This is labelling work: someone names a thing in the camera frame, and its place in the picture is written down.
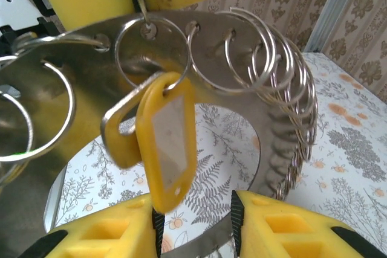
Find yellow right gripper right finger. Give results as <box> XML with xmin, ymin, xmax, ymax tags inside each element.
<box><xmin>230</xmin><ymin>190</ymin><xmax>387</xmax><ymax>258</ymax></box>

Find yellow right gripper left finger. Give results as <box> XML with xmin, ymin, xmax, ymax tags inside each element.
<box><xmin>18</xmin><ymin>193</ymin><xmax>166</xmax><ymax>258</ymax></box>

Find aluminium frame post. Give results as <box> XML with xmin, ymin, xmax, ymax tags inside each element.
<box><xmin>303</xmin><ymin>0</ymin><xmax>365</xmax><ymax>54</ymax></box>

